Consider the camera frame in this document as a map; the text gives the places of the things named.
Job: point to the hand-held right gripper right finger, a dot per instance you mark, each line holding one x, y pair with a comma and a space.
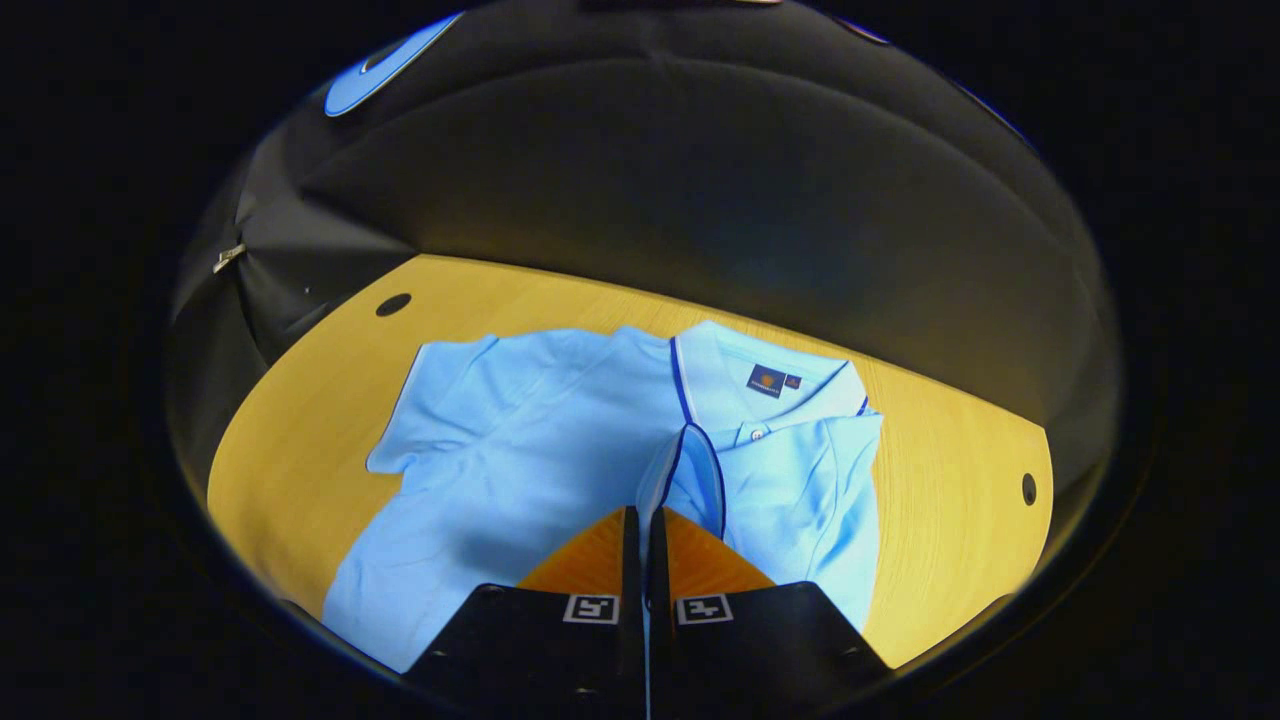
658, 640

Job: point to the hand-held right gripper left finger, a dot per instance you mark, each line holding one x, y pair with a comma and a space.
631, 640

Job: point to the light blue T-shirt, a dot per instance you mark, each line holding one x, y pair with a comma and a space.
520, 450

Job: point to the black table grommet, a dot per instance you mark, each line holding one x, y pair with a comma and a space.
1029, 489
393, 304

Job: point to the black backdrop cloth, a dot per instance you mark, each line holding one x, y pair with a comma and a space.
650, 180

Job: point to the small backdrop clip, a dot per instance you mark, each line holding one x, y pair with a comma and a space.
228, 257

